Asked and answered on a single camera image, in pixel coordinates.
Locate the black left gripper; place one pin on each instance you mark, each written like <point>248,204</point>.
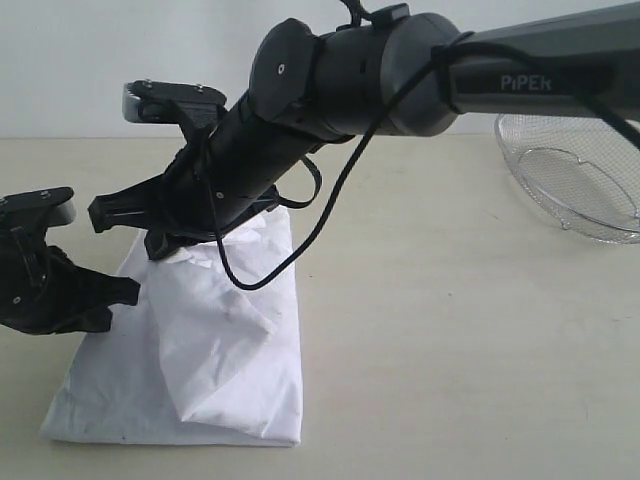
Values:
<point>43,292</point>

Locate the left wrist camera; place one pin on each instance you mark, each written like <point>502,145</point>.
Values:
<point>37,211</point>

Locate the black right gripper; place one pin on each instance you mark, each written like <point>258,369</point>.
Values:
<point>209,185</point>

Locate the white t-shirt red print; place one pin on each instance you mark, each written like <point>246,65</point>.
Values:
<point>196,361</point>

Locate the wire mesh basket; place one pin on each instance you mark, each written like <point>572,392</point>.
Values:
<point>579,170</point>

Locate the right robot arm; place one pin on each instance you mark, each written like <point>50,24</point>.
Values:
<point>389,73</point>

